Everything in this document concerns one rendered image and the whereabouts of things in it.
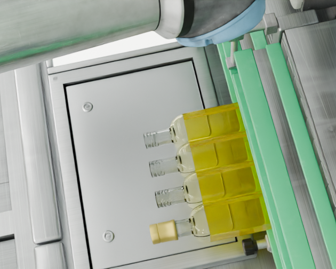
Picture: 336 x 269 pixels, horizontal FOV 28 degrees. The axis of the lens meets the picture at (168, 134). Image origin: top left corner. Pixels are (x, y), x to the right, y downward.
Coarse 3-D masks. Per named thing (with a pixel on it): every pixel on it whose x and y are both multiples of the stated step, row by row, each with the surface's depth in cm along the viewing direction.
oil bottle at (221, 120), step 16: (192, 112) 120; (208, 112) 119; (224, 112) 119; (240, 112) 119; (176, 128) 119; (192, 128) 118; (208, 128) 118; (224, 128) 118; (240, 128) 118; (176, 144) 120
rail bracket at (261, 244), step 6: (246, 240) 117; (252, 240) 117; (258, 240) 117; (264, 240) 117; (246, 246) 116; (252, 246) 116; (258, 246) 116; (264, 246) 116; (246, 252) 116; (252, 252) 116
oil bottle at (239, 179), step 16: (192, 176) 114; (208, 176) 114; (224, 176) 114; (240, 176) 114; (256, 176) 113; (192, 192) 113; (208, 192) 113; (224, 192) 113; (240, 192) 113; (256, 192) 114; (192, 208) 116
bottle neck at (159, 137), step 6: (150, 132) 120; (156, 132) 120; (162, 132) 120; (168, 132) 120; (144, 138) 120; (150, 138) 120; (156, 138) 120; (162, 138) 120; (168, 138) 120; (150, 144) 120; (156, 144) 120; (162, 144) 120
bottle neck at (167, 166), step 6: (174, 156) 118; (150, 162) 118; (156, 162) 118; (162, 162) 118; (168, 162) 117; (174, 162) 117; (150, 168) 117; (156, 168) 117; (162, 168) 117; (168, 168) 117; (174, 168) 117; (156, 174) 117; (162, 174) 118
